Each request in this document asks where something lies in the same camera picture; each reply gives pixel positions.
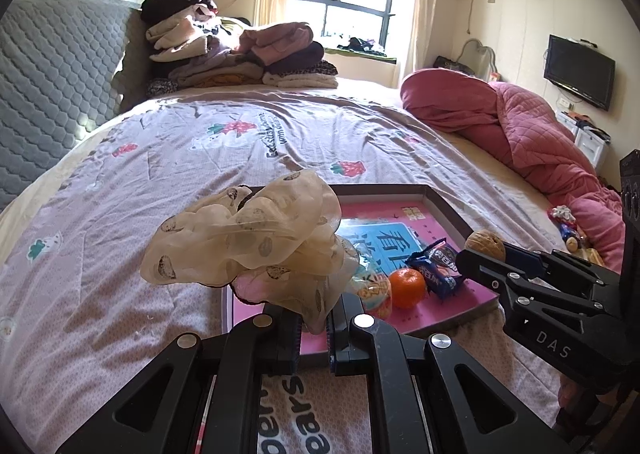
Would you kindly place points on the pink and blue book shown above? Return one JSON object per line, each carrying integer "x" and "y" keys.
{"x": 380, "y": 214}

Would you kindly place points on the mandarin orange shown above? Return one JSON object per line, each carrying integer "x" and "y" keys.
{"x": 407, "y": 289}

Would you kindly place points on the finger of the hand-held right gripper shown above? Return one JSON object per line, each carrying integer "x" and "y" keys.
{"x": 522, "y": 259}
{"x": 480, "y": 266}

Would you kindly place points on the grey quilted headboard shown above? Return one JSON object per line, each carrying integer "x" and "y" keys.
{"x": 55, "y": 84}

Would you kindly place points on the white storage cabinet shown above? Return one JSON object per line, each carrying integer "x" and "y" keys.
{"x": 590, "y": 142}

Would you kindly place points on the pink quilted blanket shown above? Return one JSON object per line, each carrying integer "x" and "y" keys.
{"x": 475, "y": 109}

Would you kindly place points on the green windowsill mat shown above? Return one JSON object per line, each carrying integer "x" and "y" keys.
{"x": 350, "y": 57}

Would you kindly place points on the white air conditioner pipe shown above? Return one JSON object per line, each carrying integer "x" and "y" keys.
{"x": 470, "y": 9}

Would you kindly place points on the dark bag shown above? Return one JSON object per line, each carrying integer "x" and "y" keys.
{"x": 452, "y": 64}

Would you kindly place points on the black flat television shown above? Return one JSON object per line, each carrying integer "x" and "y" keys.
{"x": 580, "y": 72}

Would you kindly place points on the pile of folded clothes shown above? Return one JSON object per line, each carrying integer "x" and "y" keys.
{"x": 225, "y": 54}

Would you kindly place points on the yellow snack packet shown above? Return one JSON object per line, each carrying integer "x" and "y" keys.
{"x": 592, "y": 256}

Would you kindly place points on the blue cookie packet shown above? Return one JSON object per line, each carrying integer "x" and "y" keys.
{"x": 440, "y": 266}

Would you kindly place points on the dark clothes on windowsill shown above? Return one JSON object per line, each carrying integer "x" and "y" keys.
{"x": 360, "y": 47}

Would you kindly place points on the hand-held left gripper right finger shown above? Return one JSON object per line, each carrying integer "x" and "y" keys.
{"x": 332, "y": 341}

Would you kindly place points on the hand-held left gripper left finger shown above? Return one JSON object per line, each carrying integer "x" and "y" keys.
{"x": 295, "y": 336}

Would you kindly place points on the white curved chair back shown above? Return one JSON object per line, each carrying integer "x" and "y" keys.
{"x": 475, "y": 57}

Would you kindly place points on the beige sheer patterned scarf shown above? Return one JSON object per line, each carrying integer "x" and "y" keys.
{"x": 240, "y": 229}

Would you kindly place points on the small colourful toy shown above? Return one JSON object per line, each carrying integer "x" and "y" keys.
{"x": 567, "y": 229}

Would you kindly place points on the walnut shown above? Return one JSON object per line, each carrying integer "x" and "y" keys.
{"x": 485, "y": 243}

